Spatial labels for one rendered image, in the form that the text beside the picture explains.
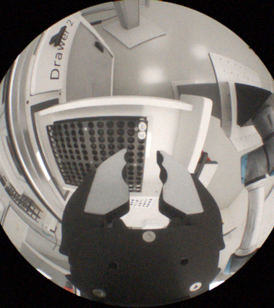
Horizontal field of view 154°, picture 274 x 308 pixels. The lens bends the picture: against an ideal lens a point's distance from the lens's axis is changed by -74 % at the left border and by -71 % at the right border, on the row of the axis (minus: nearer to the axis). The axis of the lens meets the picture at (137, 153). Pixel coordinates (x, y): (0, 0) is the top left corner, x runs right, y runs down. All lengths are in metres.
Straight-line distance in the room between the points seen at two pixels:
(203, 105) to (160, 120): 0.12
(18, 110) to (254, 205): 0.66
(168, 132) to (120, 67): 0.95
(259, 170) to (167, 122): 0.37
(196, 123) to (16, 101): 0.33
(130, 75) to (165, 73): 0.33
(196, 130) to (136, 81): 0.94
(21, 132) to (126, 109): 0.24
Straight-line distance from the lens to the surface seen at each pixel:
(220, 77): 0.44
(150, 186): 0.34
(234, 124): 0.51
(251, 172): 0.44
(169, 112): 0.25
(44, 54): 0.30
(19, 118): 0.25
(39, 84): 0.27
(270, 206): 3.39
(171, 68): 1.16
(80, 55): 0.51
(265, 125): 0.47
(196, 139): 0.19
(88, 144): 0.22
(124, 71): 1.11
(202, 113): 0.18
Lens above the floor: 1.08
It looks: 59 degrees down
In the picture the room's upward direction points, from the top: 180 degrees counter-clockwise
